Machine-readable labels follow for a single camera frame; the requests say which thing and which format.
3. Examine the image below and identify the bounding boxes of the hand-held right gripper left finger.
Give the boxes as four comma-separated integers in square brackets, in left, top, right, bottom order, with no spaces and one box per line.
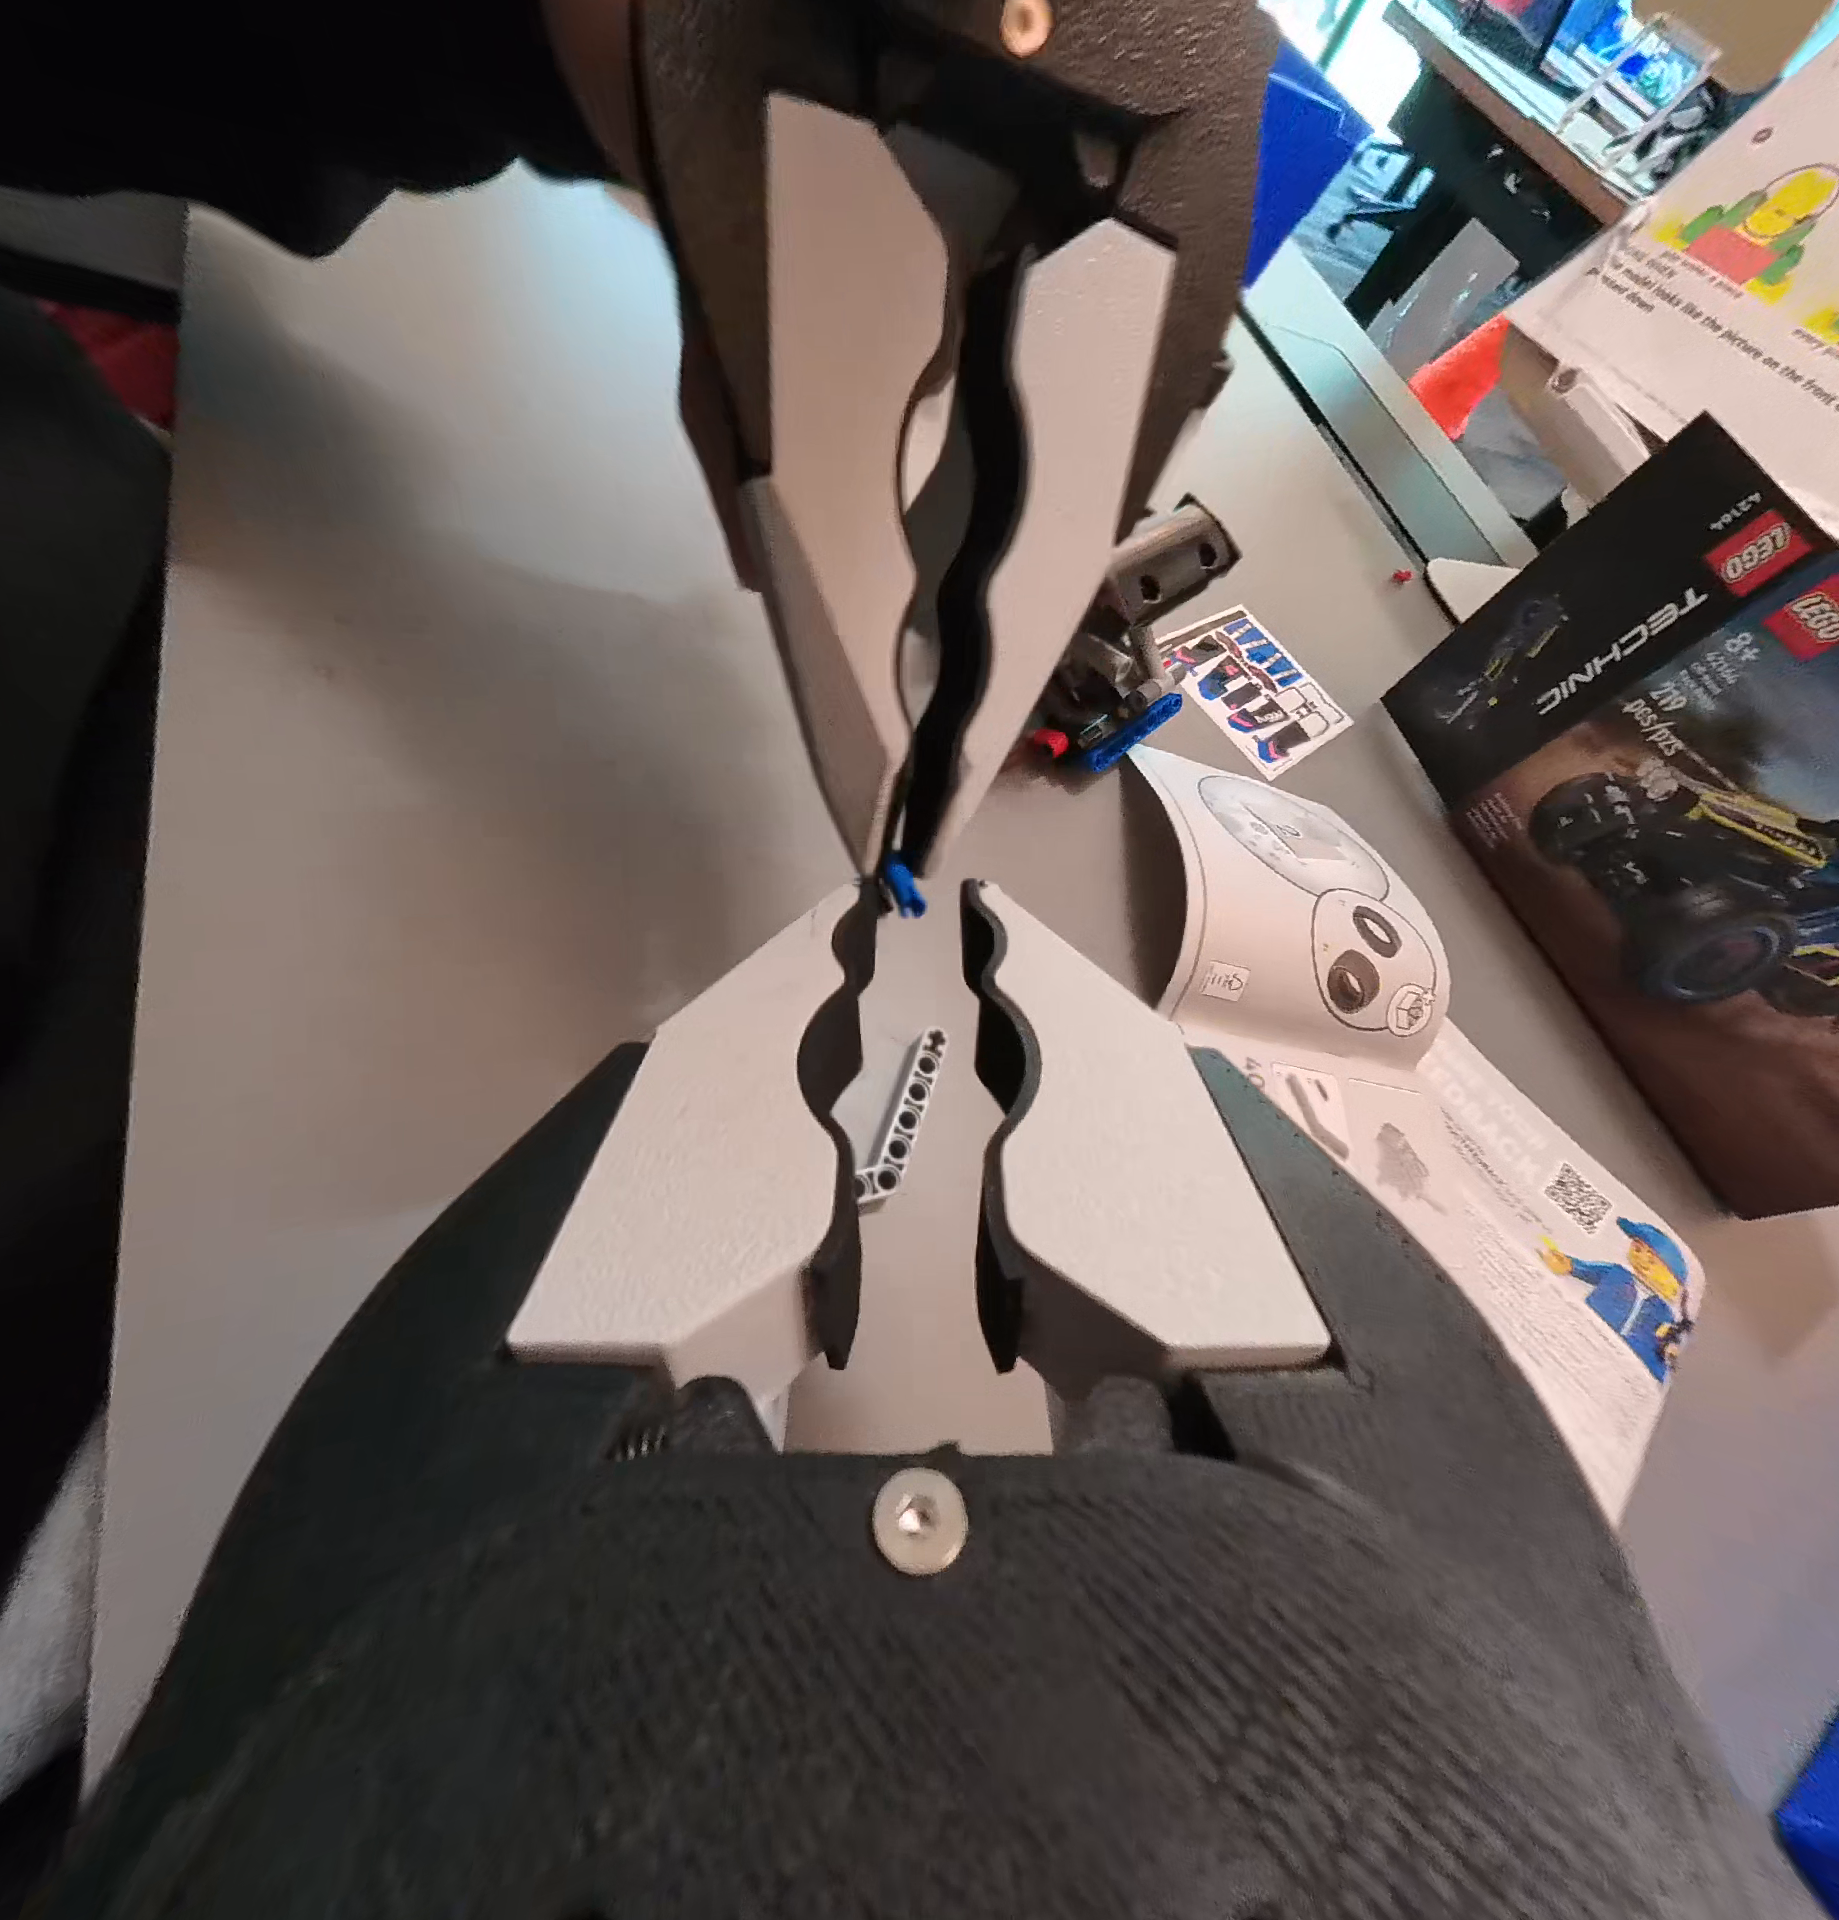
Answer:
[504,882,883,1449]

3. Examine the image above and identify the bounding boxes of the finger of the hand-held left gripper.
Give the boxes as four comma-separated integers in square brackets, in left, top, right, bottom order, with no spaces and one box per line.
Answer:
[890,213,1179,885]
[739,91,959,874]

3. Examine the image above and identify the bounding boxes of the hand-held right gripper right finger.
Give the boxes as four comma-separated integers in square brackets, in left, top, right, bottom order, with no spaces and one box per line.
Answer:
[959,882,1336,1443]

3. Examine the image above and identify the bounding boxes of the grey lego beam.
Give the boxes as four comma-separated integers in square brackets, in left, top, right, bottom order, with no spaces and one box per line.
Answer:
[850,1024,954,1208]

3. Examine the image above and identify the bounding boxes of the person's left forearm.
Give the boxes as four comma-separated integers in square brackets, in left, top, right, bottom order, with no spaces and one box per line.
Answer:
[0,0,622,263]

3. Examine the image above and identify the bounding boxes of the blue lego vehicle model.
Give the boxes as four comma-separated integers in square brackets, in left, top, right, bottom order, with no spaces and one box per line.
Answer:
[1039,502,1239,774]

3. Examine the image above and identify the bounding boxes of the black toy set box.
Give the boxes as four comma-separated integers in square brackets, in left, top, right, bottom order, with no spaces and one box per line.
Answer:
[1381,412,1839,1218]

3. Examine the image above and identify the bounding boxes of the person's left hand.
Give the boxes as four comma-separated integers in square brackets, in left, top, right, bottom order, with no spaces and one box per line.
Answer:
[551,0,653,189]

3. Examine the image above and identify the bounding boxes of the wooden background table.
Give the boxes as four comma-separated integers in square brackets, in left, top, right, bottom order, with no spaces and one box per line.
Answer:
[1345,0,1664,323]

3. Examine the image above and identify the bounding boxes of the sticker sheet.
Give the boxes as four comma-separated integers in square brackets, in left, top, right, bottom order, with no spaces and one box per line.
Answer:
[1159,604,1357,782]

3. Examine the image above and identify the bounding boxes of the instruction booklet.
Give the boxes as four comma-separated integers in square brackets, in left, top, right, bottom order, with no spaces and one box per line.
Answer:
[1121,740,1709,1523]

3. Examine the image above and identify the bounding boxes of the orange traffic cone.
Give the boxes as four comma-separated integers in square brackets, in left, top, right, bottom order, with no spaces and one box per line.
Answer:
[1407,315,1513,443]

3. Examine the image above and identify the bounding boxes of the white sign holder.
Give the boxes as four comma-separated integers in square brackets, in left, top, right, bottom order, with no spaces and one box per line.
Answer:
[1527,352,1664,482]

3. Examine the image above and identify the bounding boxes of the white printed sign board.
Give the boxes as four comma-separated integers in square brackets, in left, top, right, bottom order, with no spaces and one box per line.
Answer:
[1505,0,1839,452]

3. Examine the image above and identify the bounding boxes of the red fabric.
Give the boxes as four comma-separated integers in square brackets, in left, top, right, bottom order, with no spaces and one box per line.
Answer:
[34,300,183,436]

